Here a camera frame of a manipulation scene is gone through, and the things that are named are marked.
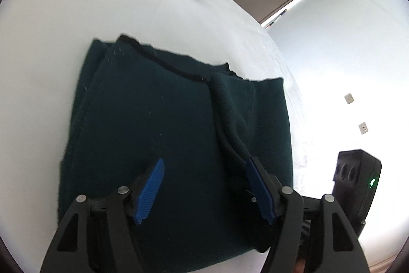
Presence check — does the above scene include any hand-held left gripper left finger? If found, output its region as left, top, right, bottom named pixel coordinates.
left=40, top=158, right=166, bottom=273

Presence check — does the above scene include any dark green sweater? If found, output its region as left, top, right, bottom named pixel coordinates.
left=58, top=34, right=294, bottom=273

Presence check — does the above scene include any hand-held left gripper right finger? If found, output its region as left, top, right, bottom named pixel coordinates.
left=244, top=156, right=371, bottom=273

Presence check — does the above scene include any bed with white sheet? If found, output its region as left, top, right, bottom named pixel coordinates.
left=0, top=0, right=309, bottom=273

